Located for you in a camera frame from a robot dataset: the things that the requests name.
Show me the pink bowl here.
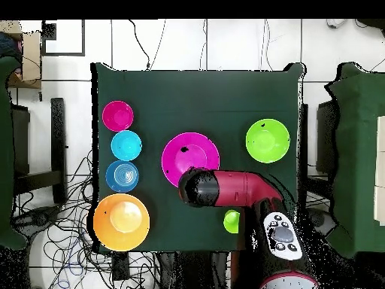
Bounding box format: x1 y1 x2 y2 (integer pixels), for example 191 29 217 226
161 132 221 189

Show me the dark grey pedestal leg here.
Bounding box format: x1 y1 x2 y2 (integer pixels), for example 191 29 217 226
11 203 65 233
305 207 337 237

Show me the red bowl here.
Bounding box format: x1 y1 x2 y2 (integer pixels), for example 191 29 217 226
102 100 135 132

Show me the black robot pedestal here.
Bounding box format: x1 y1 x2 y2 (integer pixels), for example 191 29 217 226
159 251 232 289

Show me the green bowl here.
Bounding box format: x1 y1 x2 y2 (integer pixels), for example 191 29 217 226
245 118 292 164

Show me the translucent blue bowl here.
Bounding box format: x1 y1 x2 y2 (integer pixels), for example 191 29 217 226
105 160 140 193

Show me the tangle of black cables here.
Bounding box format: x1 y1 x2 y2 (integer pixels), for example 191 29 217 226
11 148 160 289

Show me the cardboard box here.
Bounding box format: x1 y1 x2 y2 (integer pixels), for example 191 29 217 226
7 31 42 90

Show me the dark green table cloth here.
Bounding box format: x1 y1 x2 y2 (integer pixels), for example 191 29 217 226
0 56 29 251
90 62 306 254
324 62 385 260

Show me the turquoise bowl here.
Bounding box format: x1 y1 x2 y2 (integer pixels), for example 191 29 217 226
110 129 143 162

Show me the light green cup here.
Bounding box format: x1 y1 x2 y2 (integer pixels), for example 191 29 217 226
223 209 241 235

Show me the black stand frame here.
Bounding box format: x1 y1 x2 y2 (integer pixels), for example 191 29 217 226
315 100 339 175
11 97 68 205

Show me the orange bowl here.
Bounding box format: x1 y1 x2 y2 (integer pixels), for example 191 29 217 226
92 193 150 252

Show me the black cable with plug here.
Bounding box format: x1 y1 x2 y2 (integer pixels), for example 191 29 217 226
129 19 151 71

